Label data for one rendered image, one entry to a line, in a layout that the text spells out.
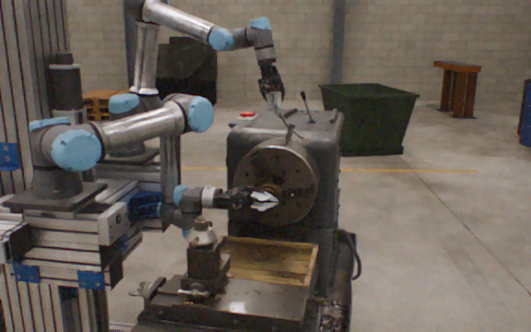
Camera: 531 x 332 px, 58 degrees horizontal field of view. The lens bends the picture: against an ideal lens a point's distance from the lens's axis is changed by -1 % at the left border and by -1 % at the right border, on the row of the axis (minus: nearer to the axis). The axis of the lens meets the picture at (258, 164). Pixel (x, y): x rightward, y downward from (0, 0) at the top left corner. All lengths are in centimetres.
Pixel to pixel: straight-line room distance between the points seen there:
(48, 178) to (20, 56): 43
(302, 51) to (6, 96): 1025
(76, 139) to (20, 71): 44
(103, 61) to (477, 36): 887
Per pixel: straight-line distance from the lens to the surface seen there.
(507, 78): 1295
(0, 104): 180
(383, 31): 1193
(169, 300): 132
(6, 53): 177
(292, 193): 172
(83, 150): 138
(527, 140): 803
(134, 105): 194
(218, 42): 171
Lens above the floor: 165
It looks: 16 degrees down
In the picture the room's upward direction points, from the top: straight up
